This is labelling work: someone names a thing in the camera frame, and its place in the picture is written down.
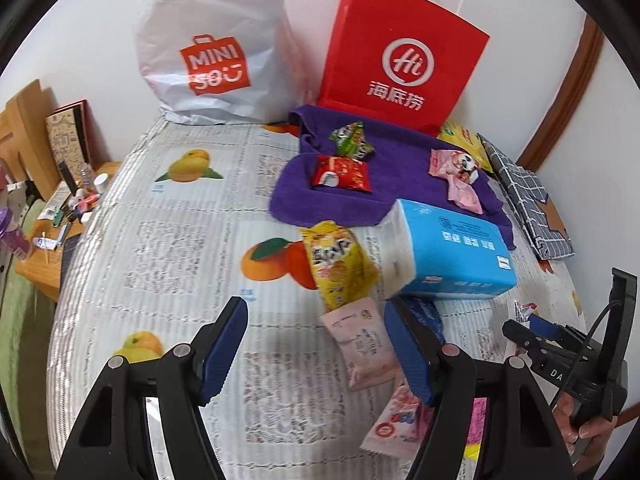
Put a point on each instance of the small white red packet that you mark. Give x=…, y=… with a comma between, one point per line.
x=522, y=310

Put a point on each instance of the pale pink snack packet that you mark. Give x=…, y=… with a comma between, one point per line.
x=360, y=345

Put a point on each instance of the purple towel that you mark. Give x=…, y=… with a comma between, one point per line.
x=400, y=180

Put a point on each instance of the person's right hand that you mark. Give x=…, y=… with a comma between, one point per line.
x=595, y=430

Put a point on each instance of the green snack packet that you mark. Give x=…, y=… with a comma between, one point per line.
x=352, y=142

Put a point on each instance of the pink packet with red label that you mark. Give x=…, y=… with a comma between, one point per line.
x=395, y=420

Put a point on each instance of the white tube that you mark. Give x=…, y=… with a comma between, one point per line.
x=46, y=243

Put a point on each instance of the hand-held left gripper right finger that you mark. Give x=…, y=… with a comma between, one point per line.
x=407, y=350

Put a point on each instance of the blue tissue pack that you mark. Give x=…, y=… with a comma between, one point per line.
x=450, y=245

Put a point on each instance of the magenta snack packet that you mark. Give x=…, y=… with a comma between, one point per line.
x=477, y=415

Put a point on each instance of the white plastic bag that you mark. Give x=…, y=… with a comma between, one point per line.
x=215, y=20

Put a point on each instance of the wooden headboard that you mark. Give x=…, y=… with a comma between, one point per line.
x=30, y=130

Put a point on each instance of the yellow chips bag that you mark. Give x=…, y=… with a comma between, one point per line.
x=462, y=137

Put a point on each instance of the grey checked folded cloth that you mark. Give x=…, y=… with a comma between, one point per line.
x=530, y=195

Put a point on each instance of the brown patterned box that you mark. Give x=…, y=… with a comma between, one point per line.
x=65, y=140

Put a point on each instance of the fruit print tablecloth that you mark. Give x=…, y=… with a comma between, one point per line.
x=165, y=260

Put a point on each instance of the green bed sheet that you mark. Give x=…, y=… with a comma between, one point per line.
x=20, y=335

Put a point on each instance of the brown wooden door frame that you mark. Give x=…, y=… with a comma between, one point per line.
x=575, y=85

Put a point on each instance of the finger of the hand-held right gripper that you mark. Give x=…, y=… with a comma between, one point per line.
x=522, y=340
x=547, y=329

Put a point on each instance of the panda print pink packet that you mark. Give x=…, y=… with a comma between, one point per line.
x=457, y=162

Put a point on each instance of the blue snack packet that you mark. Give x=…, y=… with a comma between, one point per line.
x=425, y=312

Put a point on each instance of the red snack packet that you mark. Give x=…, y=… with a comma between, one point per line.
x=345, y=172

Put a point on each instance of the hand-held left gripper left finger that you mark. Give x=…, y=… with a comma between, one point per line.
x=225, y=350

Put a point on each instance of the yellow snack packet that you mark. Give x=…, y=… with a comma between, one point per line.
x=335, y=260

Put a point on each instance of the wooden bedside table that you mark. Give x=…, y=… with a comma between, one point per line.
x=45, y=270

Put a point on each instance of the red paper bag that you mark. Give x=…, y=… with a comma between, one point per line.
x=400, y=60

